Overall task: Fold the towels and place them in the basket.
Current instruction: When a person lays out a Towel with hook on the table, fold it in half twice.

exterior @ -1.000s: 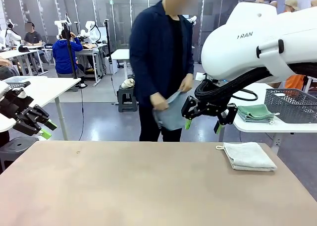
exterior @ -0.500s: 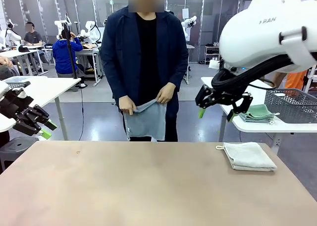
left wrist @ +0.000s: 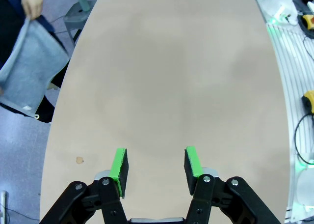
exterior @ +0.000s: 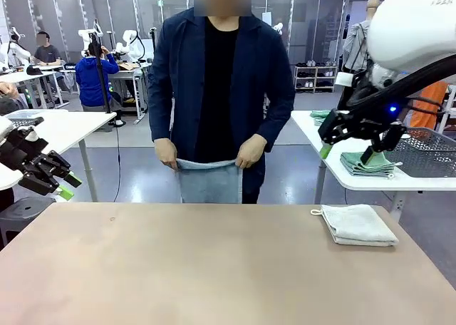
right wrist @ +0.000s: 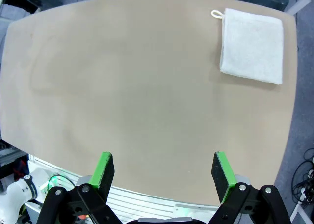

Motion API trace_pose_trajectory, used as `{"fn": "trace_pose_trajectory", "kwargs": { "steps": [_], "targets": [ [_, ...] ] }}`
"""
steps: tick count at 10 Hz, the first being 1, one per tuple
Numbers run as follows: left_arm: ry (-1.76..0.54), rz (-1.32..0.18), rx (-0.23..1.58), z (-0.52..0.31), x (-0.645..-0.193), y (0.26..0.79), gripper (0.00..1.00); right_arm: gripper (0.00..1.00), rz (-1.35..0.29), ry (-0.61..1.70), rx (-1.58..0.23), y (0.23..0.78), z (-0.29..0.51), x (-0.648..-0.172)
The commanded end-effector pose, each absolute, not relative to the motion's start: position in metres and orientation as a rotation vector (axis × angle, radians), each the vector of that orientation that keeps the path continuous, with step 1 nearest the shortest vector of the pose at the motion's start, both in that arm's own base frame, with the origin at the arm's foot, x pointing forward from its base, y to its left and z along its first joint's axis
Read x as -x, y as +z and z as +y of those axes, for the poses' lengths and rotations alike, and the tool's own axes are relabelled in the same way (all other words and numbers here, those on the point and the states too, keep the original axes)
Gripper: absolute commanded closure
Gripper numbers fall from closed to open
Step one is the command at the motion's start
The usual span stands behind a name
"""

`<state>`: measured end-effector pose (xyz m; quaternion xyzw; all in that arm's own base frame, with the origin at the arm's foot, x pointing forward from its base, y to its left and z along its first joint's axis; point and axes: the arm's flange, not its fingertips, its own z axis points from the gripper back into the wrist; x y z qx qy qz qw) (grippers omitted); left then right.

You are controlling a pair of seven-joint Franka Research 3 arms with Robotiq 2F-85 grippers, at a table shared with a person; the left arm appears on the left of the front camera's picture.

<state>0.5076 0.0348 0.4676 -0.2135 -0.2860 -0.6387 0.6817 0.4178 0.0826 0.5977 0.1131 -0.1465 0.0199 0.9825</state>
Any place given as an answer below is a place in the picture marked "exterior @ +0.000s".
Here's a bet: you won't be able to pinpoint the white table with leg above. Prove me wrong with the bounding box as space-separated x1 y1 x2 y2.
0 110 118 203

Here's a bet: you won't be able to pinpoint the mannequin in grey shirt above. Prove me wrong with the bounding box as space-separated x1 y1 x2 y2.
341 0 375 101

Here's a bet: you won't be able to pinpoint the loose green towel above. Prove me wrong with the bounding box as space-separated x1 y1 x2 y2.
309 109 334 128

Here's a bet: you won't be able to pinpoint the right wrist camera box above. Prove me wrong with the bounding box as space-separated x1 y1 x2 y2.
333 71 354 88

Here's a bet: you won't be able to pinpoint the person in navy jacket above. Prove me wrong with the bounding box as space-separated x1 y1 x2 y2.
147 0 296 205

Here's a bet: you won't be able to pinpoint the person's left hand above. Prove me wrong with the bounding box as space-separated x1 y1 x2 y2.
235 133 268 170

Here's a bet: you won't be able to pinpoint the seated man grey t-shirt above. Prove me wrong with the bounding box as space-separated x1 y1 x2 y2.
32 31 62 66

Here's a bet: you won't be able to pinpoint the grey lattice plastic basket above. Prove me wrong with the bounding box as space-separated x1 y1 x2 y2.
383 126 456 179

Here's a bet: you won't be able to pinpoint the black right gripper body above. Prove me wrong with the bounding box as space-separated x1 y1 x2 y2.
340 105 403 139

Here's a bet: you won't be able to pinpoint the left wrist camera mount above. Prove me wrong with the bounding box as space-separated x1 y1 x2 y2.
16 116 46 143

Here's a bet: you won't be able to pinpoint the grey round plastic stool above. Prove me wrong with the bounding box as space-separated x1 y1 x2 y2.
0 196 57 247

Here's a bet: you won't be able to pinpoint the long white desk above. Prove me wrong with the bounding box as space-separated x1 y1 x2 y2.
0 70 66 109

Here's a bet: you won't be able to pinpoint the wooden shoe rack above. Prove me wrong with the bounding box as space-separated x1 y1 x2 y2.
294 64 338 93

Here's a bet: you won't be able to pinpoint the person's right hand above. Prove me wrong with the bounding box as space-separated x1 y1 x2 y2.
154 138 178 171

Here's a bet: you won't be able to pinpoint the person's right forearm navy sleeve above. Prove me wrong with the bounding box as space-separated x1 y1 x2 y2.
147 89 175 144

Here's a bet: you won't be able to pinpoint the folded green towel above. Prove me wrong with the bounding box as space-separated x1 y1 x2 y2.
339 150 404 180

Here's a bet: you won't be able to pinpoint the black braided cable sleeve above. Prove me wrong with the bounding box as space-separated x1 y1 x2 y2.
347 56 456 116

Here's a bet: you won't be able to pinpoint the person in blue hoodie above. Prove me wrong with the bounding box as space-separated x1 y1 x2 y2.
74 41 123 113

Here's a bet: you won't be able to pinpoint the black pole stand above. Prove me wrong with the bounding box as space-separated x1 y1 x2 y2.
149 27 160 61

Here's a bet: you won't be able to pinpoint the white robot workbench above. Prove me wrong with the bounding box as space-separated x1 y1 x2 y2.
106 61 154 125

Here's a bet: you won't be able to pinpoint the person's left forearm navy sleeve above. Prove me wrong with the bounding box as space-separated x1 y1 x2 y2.
256 89 296 153

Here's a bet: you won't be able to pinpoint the white metal rack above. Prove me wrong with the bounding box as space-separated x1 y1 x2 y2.
436 86 456 135

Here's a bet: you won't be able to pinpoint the mannequin white shirt orange trousers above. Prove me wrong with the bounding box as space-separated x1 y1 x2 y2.
409 81 450 130

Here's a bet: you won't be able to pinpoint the bystander in dark olive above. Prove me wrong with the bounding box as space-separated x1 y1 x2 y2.
0 81 21 116

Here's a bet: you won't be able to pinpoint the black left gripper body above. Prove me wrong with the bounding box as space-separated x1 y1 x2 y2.
0 127 49 179

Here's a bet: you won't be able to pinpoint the blue-grey towel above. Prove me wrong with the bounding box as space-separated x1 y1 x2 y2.
175 157 244 205

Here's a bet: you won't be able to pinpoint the black stand with round base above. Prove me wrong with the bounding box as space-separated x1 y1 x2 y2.
88 32 126 127

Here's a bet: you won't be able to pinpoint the white towel with loop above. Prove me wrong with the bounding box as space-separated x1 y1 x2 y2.
309 203 400 248

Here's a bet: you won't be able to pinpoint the white side table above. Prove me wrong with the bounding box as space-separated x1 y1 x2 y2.
290 110 456 221

